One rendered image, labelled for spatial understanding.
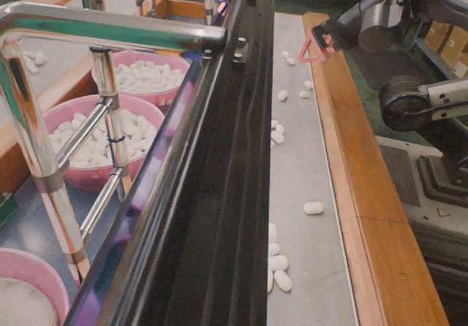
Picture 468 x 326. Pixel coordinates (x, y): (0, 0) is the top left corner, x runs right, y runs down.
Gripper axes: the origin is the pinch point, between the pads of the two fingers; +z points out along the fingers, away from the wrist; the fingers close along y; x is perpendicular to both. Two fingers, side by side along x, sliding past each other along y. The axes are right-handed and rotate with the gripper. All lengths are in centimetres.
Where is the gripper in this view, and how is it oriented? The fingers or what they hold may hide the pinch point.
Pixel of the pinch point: (314, 53)
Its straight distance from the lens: 80.7
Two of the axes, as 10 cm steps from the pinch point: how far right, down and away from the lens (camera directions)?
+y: 7.0, -4.0, 5.9
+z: -5.2, 2.8, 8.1
